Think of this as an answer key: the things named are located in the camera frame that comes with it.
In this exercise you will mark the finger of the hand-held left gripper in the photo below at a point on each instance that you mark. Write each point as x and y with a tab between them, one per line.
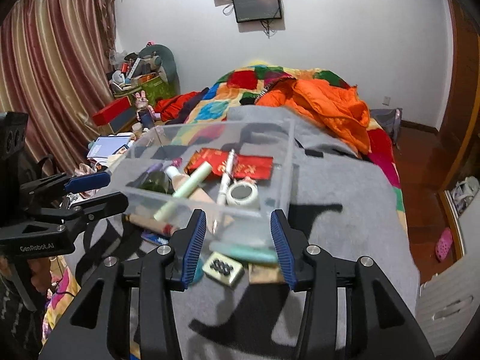
108	204
88	180

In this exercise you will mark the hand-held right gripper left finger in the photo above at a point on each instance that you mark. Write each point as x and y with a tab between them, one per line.
193	249

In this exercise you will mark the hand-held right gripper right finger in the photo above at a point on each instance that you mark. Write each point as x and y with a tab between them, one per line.
283	251

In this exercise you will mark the dark green glass bottle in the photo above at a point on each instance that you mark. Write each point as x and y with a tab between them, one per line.
155	183

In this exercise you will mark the pink cosmetic tube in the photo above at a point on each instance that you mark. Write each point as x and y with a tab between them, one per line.
202	197

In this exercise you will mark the light green tube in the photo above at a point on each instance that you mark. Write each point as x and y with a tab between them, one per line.
187	187

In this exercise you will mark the white tape roll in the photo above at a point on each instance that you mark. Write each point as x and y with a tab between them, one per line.
243	194

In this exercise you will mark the white pen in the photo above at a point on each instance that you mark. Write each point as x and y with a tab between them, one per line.
227	176

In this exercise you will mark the red paper packet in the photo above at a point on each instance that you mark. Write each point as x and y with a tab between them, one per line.
255	167

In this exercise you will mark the clear plastic storage box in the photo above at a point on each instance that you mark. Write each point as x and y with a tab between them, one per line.
262	146

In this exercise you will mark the pink floral pouch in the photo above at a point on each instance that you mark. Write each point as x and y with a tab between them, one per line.
84	169

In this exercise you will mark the brown cardboard piece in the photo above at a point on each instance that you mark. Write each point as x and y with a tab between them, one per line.
266	274

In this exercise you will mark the blue patterned object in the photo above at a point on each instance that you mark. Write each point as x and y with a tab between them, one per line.
155	239

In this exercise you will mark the blue white notebook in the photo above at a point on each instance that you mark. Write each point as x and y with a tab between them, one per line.
108	146

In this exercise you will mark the brown cardboard tube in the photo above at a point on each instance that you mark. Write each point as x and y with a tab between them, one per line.
148	223

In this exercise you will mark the dark chair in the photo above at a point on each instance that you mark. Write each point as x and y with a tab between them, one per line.
37	165

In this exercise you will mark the red flat box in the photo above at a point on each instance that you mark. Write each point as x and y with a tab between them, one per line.
110	114

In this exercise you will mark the grey black blanket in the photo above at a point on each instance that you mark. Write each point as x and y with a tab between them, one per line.
356	210

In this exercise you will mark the dark blue bottle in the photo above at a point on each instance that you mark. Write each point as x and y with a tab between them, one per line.
147	120

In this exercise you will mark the pink rabbit toy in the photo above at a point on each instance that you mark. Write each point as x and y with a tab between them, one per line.
142	101

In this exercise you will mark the striped brown curtain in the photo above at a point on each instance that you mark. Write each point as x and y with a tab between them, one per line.
56	75

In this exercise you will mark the red cloth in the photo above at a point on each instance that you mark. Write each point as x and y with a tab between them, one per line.
176	107

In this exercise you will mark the green cardboard box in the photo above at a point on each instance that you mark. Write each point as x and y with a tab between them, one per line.
159	90

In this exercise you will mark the grey plush toy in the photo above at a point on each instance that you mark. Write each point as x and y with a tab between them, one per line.
161	54

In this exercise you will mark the orange jacket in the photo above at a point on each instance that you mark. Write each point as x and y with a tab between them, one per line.
322	108

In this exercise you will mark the pink clog shoe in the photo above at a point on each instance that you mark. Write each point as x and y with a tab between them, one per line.
444	245

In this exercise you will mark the grey backpack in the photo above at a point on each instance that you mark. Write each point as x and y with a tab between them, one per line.
386	122

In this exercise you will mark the brown lace curtain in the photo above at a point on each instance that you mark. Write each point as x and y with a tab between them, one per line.
105	11

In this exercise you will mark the colourful patchwork blanket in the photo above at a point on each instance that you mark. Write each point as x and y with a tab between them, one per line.
247	78

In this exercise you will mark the white bag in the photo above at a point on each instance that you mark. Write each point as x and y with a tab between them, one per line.
465	195

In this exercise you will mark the wooden wardrobe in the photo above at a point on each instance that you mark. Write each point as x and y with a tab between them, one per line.
463	101

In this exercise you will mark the small black monitor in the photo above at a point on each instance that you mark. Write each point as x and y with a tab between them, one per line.
257	5

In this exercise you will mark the white wall socket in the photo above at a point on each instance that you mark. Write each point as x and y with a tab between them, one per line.
386	101

